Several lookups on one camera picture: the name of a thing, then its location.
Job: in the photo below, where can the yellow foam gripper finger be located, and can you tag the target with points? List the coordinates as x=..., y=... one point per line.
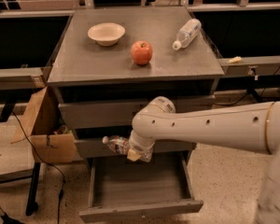
x=133, y=155

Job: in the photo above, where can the clear water bottle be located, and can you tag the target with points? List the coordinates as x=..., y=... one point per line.
x=120, y=145

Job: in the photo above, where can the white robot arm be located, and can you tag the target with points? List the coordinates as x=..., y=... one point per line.
x=253, y=128

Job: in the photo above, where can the grey open bottom drawer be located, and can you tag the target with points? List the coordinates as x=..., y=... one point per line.
x=121, y=189

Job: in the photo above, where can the grey top drawer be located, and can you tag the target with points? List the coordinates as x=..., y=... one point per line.
x=108, y=113

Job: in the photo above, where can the grey middle drawer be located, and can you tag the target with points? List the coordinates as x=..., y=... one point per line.
x=94, y=147

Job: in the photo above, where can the grey drawer cabinet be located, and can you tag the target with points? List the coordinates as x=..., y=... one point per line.
x=85, y=71

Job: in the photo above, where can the white capped plastic bottle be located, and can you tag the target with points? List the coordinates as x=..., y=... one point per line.
x=186, y=34

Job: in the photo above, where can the brown cardboard box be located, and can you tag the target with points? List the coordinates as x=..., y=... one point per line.
x=40, y=123

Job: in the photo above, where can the red apple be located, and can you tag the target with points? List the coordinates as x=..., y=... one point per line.
x=141, y=52

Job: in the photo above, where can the black table leg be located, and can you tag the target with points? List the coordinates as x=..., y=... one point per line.
x=32, y=205
x=255, y=95

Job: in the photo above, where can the cream ceramic bowl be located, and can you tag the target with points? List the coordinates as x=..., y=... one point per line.
x=106, y=34

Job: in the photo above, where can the black right table leg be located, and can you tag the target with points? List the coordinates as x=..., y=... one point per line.
x=255, y=95

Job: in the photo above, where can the small yellow foam piece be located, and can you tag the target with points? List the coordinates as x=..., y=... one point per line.
x=235, y=59

